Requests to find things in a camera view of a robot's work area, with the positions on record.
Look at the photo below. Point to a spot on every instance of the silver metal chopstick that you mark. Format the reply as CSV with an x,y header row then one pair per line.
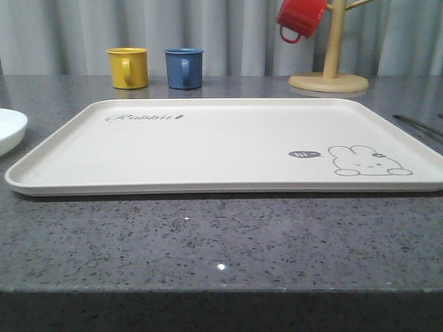
x,y
430,131

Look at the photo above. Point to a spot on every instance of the white round plate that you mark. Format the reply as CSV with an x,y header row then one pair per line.
x,y
13,128

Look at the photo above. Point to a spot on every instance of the cream rabbit serving tray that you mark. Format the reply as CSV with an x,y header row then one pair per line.
x,y
160,146

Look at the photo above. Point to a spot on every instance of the blue enamel mug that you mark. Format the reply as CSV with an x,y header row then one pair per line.
x,y
184,67

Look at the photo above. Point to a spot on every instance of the grey pleated curtain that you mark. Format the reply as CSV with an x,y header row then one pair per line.
x,y
239,38

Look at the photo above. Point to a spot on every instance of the yellow enamel mug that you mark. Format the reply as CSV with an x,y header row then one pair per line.
x,y
128,67

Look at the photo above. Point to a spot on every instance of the wooden mug tree stand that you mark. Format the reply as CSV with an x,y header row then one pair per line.
x,y
330,80

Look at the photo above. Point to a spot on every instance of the red enamel mug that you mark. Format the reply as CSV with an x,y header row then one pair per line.
x,y
300,16

